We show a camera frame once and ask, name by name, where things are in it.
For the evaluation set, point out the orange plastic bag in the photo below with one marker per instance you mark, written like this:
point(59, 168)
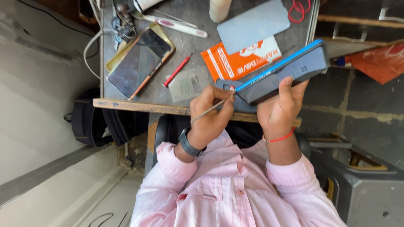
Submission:
point(378, 61)

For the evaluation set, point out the white paper box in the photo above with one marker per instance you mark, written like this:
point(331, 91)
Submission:
point(146, 4)

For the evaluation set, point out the person's left hand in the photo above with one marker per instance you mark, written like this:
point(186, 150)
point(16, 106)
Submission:
point(206, 121)

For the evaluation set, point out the gold phone case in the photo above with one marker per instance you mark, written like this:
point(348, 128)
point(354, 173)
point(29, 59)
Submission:
point(164, 34)

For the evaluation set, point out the black backpack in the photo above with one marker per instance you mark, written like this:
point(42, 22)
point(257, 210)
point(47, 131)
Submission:
point(91, 119)

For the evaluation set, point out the grey metal cabinet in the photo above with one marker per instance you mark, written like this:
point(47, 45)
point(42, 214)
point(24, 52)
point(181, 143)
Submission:
point(366, 195)

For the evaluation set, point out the red screwdriver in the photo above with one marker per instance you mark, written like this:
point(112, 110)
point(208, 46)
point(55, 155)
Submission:
point(176, 71)

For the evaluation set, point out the white and pink toothbrush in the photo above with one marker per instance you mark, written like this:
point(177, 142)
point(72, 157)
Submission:
point(176, 25)

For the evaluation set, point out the wooden shelf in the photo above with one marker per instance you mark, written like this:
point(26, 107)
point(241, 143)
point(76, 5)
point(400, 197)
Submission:
point(356, 22)

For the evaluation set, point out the person's right hand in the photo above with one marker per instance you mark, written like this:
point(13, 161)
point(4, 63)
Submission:
point(276, 118)

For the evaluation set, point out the red rubber band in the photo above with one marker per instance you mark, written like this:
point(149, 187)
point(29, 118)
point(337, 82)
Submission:
point(292, 15)

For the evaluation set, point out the smartphone with blue case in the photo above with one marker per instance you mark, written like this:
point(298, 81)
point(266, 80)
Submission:
point(284, 74)

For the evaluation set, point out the smartphone with orange rim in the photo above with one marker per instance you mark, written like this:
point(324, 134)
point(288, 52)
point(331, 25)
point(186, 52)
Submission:
point(135, 66)

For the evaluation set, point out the black wristwatch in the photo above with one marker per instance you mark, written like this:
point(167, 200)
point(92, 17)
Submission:
point(188, 145)

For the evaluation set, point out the white plastic bottle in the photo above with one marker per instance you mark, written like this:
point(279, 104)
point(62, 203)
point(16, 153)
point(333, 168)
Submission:
point(220, 9)

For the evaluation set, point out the metal sim ejector pin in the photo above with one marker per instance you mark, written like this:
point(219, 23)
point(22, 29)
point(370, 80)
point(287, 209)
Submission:
point(194, 78)

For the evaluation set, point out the light blue phone back cover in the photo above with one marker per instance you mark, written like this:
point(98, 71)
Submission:
point(252, 26)

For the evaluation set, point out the thin metal probe tool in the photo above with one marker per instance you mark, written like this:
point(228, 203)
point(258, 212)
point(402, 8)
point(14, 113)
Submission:
point(208, 110)

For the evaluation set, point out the dark grey phone repair jig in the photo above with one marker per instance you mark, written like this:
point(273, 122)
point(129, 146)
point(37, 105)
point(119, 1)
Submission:
point(241, 107)

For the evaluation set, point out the pink shirt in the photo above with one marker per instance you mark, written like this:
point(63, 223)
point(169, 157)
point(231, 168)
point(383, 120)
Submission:
point(227, 192)

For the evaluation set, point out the clear plastic sachet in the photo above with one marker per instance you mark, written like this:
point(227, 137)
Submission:
point(183, 88)

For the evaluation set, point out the bunch of keys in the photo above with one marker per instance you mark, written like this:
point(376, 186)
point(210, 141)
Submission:
point(123, 26)

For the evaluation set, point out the orange padded packet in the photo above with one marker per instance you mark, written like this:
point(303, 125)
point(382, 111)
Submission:
point(233, 64)

